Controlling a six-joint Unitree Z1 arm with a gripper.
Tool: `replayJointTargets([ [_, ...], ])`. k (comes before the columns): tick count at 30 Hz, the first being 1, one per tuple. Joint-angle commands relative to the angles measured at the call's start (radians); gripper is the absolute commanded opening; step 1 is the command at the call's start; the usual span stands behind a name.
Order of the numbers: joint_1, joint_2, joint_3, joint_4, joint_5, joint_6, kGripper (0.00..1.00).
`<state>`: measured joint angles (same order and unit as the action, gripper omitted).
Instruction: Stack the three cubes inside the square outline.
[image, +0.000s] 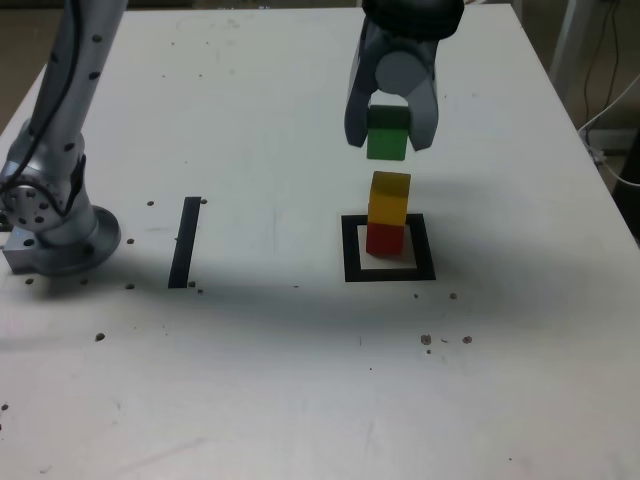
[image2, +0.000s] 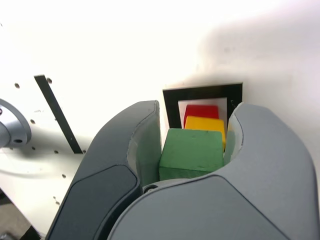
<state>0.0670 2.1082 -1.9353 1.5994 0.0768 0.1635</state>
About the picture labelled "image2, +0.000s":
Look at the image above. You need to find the yellow cube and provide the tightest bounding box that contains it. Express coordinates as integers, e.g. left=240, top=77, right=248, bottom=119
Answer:
left=184, top=115, right=227, bottom=152

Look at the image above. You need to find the green cube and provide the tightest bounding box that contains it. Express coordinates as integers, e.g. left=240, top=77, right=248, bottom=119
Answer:
left=158, top=127, right=225, bottom=182

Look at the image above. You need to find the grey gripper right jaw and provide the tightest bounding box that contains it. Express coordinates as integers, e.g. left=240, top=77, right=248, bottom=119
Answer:
left=106, top=101, right=317, bottom=240

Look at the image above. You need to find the black tape strip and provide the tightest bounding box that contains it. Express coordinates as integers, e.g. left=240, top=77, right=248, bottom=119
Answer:
left=34, top=74, right=84, bottom=155

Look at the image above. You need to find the red cube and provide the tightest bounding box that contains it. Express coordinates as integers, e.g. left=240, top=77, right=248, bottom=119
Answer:
left=184, top=104, right=220, bottom=120

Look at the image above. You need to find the black tape square outline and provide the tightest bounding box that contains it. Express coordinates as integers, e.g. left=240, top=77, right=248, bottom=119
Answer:
left=162, top=83, right=244, bottom=131

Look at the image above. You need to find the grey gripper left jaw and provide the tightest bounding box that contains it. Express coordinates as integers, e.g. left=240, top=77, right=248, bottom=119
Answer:
left=46, top=99, right=161, bottom=240

